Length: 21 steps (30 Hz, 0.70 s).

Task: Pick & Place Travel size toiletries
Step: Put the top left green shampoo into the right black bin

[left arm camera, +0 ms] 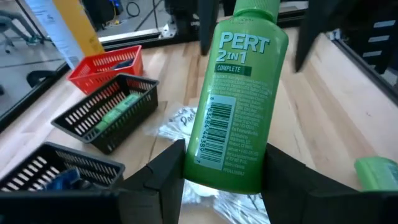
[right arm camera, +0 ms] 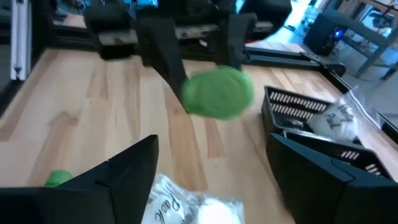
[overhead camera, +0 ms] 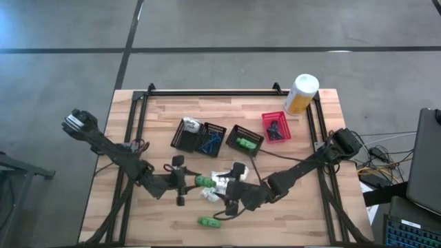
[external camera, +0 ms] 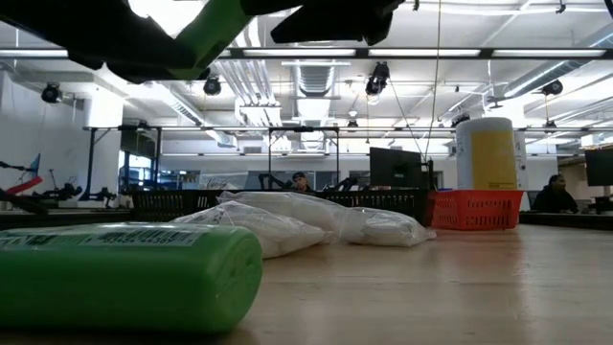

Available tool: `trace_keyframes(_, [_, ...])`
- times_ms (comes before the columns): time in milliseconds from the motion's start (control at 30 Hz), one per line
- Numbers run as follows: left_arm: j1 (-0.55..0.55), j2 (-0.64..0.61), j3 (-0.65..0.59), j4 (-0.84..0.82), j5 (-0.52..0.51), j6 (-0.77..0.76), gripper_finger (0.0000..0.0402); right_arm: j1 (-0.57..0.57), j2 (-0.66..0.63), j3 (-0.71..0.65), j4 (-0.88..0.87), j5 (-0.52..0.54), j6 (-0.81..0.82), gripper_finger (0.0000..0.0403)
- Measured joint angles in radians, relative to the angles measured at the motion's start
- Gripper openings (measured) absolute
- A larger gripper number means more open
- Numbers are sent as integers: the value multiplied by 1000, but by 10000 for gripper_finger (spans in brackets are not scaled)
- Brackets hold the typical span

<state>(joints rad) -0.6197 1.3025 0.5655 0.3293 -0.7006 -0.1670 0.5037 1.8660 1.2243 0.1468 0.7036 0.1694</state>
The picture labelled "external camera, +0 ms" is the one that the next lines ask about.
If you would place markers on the white yellow wipes canister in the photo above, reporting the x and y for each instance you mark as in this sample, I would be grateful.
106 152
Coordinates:
493 158

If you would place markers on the black hanging camera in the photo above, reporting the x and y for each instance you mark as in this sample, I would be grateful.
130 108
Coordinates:
378 76

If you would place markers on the black background robot arms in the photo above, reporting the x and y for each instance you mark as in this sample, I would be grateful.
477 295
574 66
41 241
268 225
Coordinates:
57 194

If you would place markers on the black metal gantry frame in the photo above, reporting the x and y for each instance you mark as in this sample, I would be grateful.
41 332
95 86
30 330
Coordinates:
361 52

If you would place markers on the black monitor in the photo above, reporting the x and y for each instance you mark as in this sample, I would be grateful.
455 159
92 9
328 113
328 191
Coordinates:
395 167
598 167

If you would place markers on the person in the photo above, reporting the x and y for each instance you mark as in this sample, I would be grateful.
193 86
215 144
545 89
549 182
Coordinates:
301 182
555 199

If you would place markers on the red and blue board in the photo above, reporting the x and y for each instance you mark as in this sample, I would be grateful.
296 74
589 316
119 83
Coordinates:
24 184

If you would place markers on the black round spotlight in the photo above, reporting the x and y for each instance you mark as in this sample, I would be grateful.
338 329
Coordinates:
51 93
552 87
212 86

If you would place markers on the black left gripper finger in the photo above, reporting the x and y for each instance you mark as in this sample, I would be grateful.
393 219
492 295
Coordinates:
335 24
143 57

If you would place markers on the red plastic basket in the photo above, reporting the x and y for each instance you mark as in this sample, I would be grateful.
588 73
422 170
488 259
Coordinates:
479 211

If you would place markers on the black metal workstation frame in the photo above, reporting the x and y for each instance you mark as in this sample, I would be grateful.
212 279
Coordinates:
91 167

